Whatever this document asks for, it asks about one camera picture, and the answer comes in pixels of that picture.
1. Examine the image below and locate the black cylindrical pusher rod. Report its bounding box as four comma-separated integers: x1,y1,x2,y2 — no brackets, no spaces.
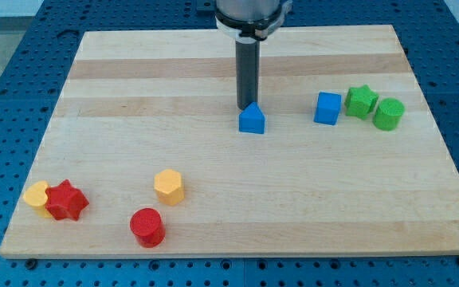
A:
235,41,260,110

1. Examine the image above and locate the blue triangle block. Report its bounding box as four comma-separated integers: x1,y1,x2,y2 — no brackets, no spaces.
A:
238,102,265,134

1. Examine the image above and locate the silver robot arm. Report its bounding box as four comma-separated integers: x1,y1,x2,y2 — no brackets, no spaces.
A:
215,0,293,110

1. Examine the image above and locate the blue cube block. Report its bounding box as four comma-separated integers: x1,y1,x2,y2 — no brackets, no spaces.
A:
313,92,342,125

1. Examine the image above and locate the green star block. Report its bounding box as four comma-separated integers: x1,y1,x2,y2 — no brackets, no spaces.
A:
344,85,379,120

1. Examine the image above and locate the light wooden board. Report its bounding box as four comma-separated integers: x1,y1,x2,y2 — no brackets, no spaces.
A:
0,25,459,259

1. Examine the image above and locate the yellow hexagon block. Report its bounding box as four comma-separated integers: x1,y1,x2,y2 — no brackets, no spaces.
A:
154,169,185,206

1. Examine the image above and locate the green cylinder block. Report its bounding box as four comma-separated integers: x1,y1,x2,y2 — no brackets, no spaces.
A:
372,98,405,131

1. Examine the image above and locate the red cylinder block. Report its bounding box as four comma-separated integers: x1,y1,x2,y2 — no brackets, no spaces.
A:
129,208,166,248

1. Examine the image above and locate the red star block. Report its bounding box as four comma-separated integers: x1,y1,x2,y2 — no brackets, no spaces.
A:
45,179,89,221

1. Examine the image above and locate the yellow heart block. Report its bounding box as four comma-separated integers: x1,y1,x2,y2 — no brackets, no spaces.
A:
22,180,53,218

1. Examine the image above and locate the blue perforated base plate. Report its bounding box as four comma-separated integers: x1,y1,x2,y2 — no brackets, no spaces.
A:
0,1,459,286

